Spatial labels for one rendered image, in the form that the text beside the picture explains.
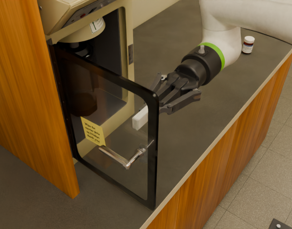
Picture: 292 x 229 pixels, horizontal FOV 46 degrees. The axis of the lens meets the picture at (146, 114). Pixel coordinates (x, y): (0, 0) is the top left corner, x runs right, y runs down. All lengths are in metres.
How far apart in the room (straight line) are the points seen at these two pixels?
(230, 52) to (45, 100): 0.49
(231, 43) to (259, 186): 1.49
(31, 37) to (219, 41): 0.48
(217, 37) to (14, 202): 0.73
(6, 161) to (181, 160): 0.56
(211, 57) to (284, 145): 1.79
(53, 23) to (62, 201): 0.52
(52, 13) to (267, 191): 1.85
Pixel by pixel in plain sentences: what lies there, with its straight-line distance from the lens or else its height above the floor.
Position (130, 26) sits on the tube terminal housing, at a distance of 1.05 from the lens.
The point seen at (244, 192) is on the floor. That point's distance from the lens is 2.25.
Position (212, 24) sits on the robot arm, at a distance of 0.91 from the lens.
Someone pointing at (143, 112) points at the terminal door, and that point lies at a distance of 0.68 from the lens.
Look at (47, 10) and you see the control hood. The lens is 0.75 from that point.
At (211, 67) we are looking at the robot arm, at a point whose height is 1.30.
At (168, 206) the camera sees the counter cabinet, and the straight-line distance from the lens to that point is 1.20.
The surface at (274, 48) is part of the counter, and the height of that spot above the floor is 0.94.
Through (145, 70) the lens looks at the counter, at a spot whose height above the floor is 0.94.
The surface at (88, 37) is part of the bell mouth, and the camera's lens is 0.95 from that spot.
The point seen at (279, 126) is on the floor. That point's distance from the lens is 2.72.
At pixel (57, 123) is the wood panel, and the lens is 0.82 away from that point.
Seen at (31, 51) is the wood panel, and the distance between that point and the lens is 0.70.
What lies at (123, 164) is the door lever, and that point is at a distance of 0.75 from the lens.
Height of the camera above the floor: 1.79
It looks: 43 degrees down
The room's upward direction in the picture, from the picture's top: straight up
